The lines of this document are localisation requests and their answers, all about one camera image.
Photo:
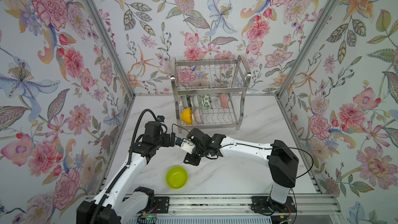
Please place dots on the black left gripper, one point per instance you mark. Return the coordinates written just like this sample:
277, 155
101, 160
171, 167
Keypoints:
167, 143

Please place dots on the yellow bowl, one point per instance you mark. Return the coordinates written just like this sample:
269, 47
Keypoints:
186, 116

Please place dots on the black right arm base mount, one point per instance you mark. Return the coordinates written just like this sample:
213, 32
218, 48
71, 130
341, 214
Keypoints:
266, 206

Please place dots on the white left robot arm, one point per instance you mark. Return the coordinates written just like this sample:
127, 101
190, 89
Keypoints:
111, 205

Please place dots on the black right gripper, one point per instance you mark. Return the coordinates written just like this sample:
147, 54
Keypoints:
190, 159

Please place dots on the lime green bowl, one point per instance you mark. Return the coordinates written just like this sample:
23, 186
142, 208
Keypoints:
177, 177

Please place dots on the pale green bowl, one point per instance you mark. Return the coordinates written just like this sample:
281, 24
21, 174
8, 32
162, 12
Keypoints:
196, 101

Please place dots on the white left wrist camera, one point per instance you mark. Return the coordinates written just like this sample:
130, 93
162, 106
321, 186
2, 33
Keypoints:
160, 118

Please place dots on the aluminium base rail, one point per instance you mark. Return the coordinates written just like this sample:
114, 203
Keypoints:
244, 205

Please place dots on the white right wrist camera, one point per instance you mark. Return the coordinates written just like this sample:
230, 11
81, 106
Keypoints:
185, 144

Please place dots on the green leaf pattern bowl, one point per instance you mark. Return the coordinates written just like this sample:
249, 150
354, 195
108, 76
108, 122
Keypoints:
207, 101

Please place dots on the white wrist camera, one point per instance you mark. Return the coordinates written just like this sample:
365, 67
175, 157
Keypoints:
185, 144
160, 118

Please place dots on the pink striped bowl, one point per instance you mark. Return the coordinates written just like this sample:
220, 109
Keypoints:
197, 116

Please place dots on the dark patterned bowl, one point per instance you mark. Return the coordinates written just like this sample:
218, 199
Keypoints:
186, 102

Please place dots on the black white floral bowl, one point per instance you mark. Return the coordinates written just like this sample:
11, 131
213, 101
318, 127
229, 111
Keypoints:
223, 100

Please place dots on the stainless steel dish rack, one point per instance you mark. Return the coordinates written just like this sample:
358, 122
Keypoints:
214, 77

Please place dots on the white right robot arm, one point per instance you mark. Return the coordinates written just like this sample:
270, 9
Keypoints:
277, 157

